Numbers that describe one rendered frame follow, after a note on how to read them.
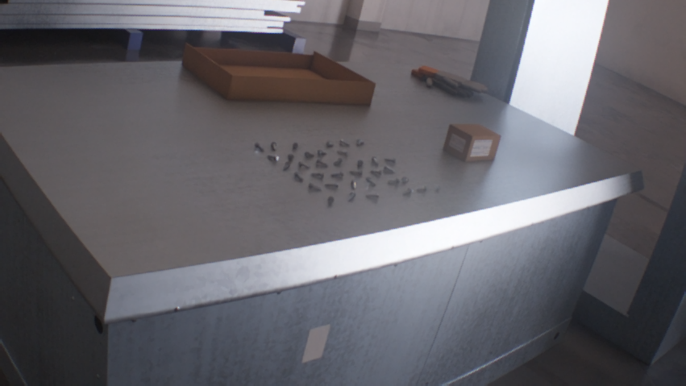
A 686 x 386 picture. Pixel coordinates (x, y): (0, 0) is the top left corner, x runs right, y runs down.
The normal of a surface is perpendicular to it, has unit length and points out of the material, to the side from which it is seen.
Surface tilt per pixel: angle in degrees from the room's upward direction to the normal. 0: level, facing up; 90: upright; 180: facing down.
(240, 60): 90
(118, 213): 0
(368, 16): 90
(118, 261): 0
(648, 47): 90
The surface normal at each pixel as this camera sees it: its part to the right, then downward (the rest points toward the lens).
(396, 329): 0.67, 0.39
